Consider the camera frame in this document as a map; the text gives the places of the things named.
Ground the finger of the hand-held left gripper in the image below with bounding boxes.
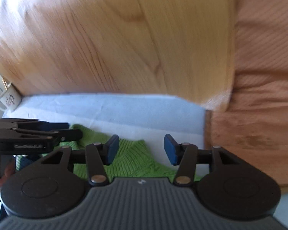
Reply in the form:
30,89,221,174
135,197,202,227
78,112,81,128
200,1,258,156
0,118,70,135
12,128,84,145

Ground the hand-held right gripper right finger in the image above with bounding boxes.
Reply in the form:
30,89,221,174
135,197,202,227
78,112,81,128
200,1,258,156
164,134,245,187

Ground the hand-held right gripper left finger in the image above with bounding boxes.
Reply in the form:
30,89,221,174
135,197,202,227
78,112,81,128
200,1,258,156
40,135,120,186

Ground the black sweater with green trim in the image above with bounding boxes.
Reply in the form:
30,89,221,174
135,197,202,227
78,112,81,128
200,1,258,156
14,124,202,182

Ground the blue striped bed sheet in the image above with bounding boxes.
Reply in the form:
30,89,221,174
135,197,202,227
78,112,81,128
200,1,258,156
0,93,288,229

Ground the white enamel mug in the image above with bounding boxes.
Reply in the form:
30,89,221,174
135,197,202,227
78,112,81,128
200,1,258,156
0,83,22,113

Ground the wooden headboard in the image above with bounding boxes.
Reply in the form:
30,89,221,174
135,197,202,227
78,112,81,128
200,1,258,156
0,0,238,113

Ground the brown seat cushion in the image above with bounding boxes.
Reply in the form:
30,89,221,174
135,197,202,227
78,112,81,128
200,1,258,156
204,0,288,188

